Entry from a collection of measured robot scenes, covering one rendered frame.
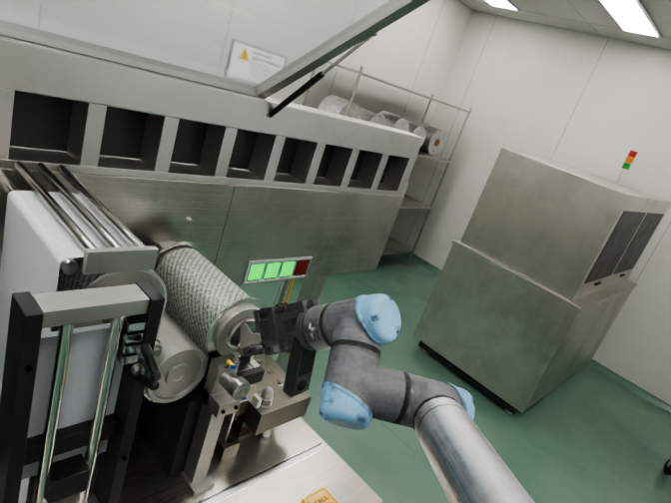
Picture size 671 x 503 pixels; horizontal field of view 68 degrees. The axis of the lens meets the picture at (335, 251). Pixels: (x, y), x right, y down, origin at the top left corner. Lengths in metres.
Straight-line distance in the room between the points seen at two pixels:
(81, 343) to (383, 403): 0.40
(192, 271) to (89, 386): 0.39
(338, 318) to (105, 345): 0.32
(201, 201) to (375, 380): 0.68
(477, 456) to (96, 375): 0.49
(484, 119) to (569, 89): 0.87
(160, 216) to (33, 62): 0.39
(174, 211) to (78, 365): 0.56
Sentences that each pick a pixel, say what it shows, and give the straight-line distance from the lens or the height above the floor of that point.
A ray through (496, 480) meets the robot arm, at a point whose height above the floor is 1.46.
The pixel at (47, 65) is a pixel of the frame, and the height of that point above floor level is 1.63.
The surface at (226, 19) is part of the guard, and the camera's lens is 0.98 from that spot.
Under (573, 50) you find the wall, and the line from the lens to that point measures 5.56.
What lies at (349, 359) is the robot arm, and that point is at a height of 1.41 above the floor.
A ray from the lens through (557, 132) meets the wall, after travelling 5.43.
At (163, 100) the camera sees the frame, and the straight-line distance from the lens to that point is 1.10.
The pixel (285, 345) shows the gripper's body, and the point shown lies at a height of 1.32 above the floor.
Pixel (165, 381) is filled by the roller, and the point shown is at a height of 1.17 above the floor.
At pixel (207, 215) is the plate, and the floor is 1.36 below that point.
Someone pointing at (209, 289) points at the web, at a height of 1.30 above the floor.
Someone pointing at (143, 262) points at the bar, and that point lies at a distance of 0.77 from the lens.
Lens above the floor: 1.77
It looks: 19 degrees down
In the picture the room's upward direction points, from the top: 19 degrees clockwise
